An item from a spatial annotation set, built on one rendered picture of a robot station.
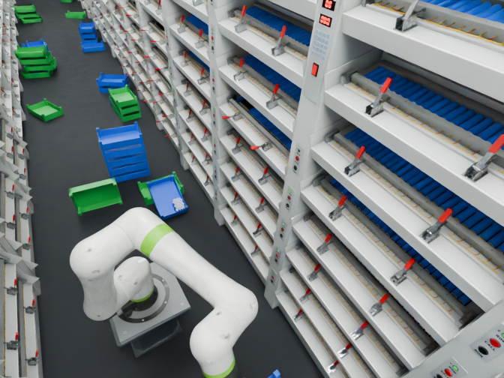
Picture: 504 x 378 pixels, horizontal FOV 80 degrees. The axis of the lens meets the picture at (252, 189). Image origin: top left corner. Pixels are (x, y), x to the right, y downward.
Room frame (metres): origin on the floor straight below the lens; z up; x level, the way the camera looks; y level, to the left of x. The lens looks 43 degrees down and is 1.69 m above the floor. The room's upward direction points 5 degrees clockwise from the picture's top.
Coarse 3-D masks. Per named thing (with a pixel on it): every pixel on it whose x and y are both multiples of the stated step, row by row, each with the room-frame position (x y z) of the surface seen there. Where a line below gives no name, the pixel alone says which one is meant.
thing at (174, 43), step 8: (168, 0) 2.00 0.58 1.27; (168, 8) 2.00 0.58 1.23; (176, 8) 2.03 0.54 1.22; (168, 32) 2.01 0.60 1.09; (176, 40) 2.02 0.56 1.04; (168, 48) 2.04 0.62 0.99; (168, 56) 2.06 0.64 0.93; (176, 72) 2.01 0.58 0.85; (176, 96) 2.00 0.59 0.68; (176, 104) 2.01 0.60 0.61; (176, 128) 2.07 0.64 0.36; (184, 144) 2.01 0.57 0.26; (184, 160) 2.00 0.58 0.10; (184, 168) 2.00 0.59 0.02
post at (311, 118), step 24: (336, 24) 0.83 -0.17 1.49; (336, 48) 0.83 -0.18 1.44; (360, 48) 0.88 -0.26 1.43; (312, 120) 0.84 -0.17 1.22; (336, 120) 0.87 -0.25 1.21; (288, 168) 0.90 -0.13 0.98; (312, 168) 0.84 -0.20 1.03; (288, 216) 0.85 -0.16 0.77; (288, 240) 0.83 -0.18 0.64; (288, 264) 0.84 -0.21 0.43
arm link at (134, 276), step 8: (136, 256) 0.74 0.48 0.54; (128, 264) 0.69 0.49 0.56; (136, 264) 0.70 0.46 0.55; (144, 264) 0.71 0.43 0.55; (120, 272) 0.65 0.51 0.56; (128, 272) 0.66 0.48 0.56; (136, 272) 0.66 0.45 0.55; (144, 272) 0.67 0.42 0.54; (120, 280) 0.62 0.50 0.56; (128, 280) 0.62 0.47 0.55; (136, 280) 0.63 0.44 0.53; (144, 280) 0.65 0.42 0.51; (152, 280) 0.69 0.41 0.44; (128, 288) 0.60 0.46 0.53; (136, 288) 0.62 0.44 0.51; (144, 288) 0.64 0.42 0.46; (152, 288) 0.68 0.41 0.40; (128, 296) 0.58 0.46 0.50; (136, 296) 0.62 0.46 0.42; (144, 296) 0.63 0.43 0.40
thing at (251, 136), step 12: (228, 96) 1.44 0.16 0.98; (240, 96) 1.47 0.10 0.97; (228, 108) 1.38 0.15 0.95; (228, 120) 1.33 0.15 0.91; (240, 120) 1.28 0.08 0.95; (240, 132) 1.23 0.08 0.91; (252, 132) 1.18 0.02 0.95; (252, 144) 1.13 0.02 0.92; (264, 156) 1.04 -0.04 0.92; (276, 156) 1.01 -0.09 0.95; (276, 168) 0.96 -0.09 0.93
